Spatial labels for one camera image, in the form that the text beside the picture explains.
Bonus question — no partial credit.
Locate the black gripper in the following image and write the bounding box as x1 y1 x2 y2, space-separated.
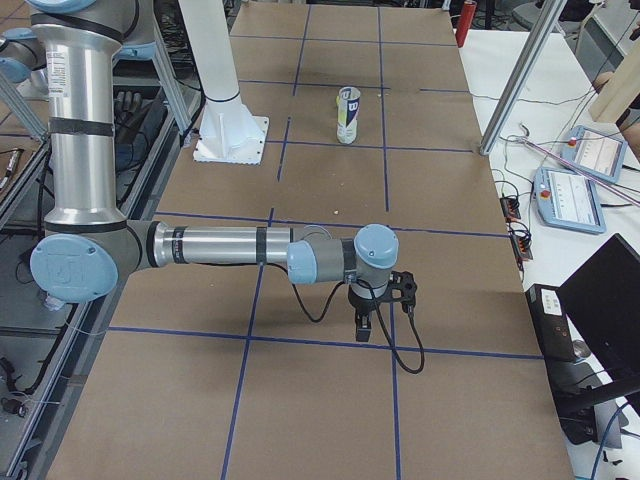
348 284 391 342

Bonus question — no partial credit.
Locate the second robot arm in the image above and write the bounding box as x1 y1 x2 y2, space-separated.
1 27 48 101

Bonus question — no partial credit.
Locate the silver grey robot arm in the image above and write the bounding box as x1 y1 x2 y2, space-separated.
30 1 402 342

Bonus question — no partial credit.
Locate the clear tennis ball can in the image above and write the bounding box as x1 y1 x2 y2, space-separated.
336 86 361 144

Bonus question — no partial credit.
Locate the orange black connector board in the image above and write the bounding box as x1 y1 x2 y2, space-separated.
499 196 521 221

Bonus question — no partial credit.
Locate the black computer box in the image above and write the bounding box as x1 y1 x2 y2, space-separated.
525 284 575 362

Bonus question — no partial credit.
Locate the near teach pendant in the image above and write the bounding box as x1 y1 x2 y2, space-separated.
533 167 606 235

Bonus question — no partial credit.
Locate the teach pendant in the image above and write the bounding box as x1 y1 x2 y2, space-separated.
533 167 606 235
561 125 628 183

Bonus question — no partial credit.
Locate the black laptop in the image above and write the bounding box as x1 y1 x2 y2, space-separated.
554 233 639 445

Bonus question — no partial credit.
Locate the far teach pendant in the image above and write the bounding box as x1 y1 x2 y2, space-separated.
561 125 628 183

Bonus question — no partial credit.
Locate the red cylinder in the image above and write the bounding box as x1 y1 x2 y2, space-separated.
455 0 477 48

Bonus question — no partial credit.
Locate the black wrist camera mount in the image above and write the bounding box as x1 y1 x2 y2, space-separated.
389 271 417 315

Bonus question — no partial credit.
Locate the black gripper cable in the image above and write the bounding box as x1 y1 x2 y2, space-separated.
288 264 427 374

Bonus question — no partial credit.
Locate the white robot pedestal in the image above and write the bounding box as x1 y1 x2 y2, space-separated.
179 0 269 165

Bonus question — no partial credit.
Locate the blue cable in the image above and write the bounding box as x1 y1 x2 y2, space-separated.
587 402 629 480

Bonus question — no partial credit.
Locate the aluminium frame post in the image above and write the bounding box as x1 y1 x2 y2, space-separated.
479 0 566 156

